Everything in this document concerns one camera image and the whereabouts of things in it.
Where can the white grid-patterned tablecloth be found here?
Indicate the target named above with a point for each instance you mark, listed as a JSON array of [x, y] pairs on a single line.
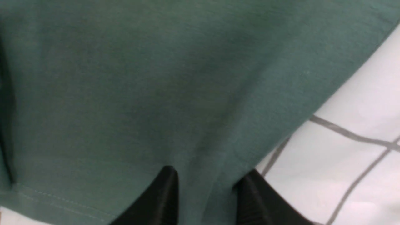
[[314, 166]]

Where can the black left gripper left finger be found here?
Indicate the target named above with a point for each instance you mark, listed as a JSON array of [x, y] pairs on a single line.
[[157, 205]]

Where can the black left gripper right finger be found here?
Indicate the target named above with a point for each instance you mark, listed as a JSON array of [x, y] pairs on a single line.
[[259, 204]]

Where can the green long-sleeved shirt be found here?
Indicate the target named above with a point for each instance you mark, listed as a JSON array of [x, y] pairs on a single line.
[[97, 96]]

